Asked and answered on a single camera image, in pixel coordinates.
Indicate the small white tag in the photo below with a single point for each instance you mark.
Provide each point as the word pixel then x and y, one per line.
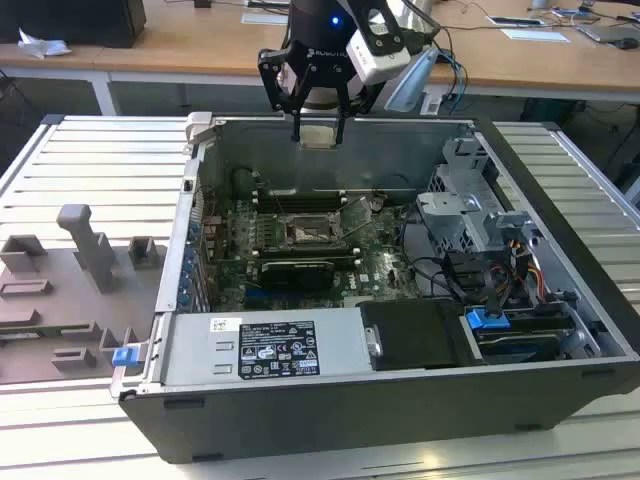
pixel 432 105

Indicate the CPU socket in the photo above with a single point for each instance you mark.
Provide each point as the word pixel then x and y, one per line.
pixel 305 232

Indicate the black computer mouse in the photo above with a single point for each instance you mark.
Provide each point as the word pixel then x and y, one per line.
pixel 627 44

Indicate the black computer box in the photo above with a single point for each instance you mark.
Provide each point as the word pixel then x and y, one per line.
pixel 65 20

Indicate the black plastic shroud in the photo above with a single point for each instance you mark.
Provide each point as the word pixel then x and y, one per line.
pixel 415 335

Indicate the crumpled white paper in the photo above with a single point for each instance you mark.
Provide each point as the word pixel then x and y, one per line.
pixel 42 46

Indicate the black graphics card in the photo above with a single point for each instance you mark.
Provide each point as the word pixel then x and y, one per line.
pixel 297 274

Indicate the blue case latch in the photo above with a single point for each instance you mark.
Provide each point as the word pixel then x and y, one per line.
pixel 124 356

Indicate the silver square CPU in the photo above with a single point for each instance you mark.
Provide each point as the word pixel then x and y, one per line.
pixel 316 136

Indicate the blue expansion slot clip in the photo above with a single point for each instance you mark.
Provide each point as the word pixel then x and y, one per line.
pixel 184 300
pixel 192 231
pixel 185 287
pixel 186 274
pixel 188 260

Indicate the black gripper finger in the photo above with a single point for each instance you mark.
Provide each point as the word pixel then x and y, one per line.
pixel 270 80
pixel 341 127

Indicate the green motherboard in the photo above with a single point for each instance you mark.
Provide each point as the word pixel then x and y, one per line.
pixel 385 270

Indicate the flat tablet device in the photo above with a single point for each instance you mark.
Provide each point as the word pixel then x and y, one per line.
pixel 515 21

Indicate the black open PC case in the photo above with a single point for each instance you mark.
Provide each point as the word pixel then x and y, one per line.
pixel 350 420

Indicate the black hard disk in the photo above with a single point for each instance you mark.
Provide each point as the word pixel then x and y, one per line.
pixel 520 340

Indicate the grey laptop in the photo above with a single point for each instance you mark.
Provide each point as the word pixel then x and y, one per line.
pixel 607 32

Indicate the green RAM stick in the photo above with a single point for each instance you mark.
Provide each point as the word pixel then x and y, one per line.
pixel 30 331

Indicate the grey parts rack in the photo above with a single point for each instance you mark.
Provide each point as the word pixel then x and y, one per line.
pixel 60 310

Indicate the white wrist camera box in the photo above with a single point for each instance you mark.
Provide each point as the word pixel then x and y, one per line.
pixel 375 62

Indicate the blue disk carrier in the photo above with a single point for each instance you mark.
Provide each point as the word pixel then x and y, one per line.
pixel 487 320

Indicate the silver power supply unit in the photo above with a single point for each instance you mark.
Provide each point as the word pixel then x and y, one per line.
pixel 200 350

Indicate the wooden desk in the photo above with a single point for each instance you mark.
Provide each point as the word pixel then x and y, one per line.
pixel 150 60

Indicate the silver metal drive cage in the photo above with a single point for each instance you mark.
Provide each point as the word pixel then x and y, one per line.
pixel 450 220

